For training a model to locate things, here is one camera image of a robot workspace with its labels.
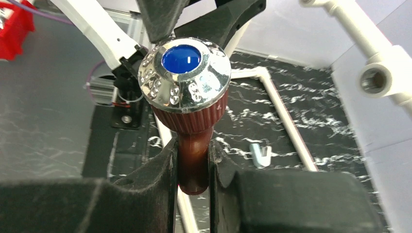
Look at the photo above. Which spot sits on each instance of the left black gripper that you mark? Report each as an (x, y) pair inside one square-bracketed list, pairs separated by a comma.
[(218, 26)]

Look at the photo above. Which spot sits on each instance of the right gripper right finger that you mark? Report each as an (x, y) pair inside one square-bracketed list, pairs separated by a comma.
[(285, 200)]

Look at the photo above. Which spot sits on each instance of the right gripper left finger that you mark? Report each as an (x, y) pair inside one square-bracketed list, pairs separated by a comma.
[(143, 201)]

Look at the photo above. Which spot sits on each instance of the brown plastic faucet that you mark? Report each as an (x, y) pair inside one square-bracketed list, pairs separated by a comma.
[(185, 80)]

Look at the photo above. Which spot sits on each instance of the white PVC pipe frame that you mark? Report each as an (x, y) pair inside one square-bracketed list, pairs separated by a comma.
[(314, 103)]

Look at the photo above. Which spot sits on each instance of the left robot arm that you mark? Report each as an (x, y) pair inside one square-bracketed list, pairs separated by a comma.
[(121, 53)]

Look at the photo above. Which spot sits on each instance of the small white teal clip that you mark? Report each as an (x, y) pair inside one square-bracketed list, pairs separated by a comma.
[(261, 156)]

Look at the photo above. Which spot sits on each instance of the black front base bar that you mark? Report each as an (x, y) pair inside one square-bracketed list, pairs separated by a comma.
[(113, 153)]

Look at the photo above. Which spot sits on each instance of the red object in background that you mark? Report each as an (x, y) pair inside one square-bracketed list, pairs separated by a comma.
[(12, 37)]

